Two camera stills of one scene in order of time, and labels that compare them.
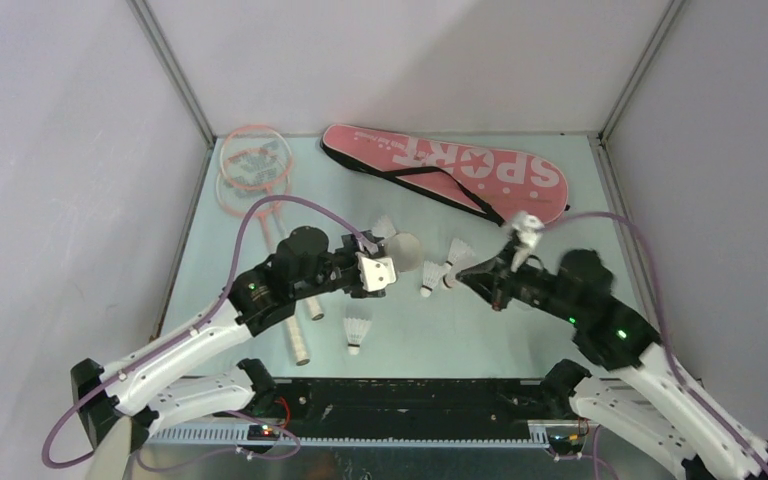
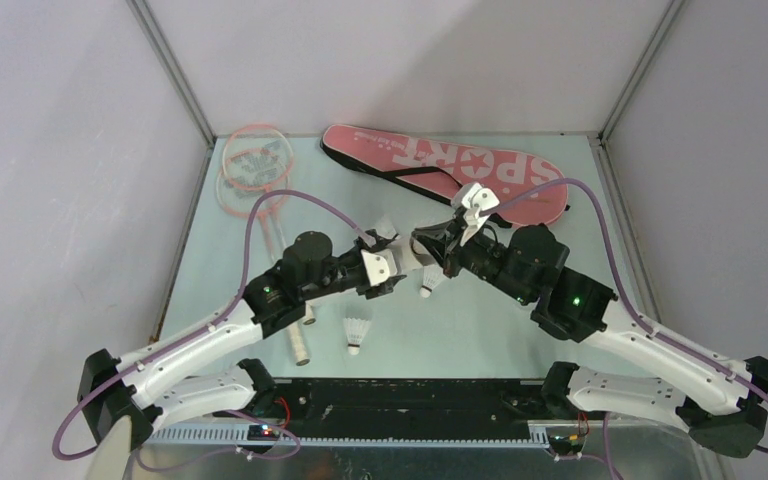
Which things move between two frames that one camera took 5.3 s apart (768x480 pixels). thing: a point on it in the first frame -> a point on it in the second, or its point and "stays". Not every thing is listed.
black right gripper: (488, 280) -> (448, 258)
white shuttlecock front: (355, 330) stays
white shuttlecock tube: (406, 251) stays
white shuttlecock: (431, 273) stays
